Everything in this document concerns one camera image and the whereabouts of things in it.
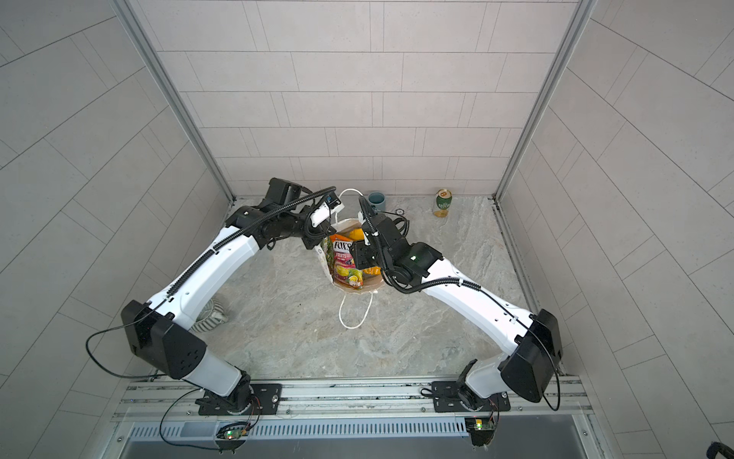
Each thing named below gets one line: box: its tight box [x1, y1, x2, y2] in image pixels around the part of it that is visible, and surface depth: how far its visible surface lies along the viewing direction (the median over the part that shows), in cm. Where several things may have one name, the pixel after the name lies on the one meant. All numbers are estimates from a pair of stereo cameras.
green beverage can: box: [435, 188, 454, 211], surface depth 107 cm
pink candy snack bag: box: [328, 233, 365, 289], surface depth 79 cm
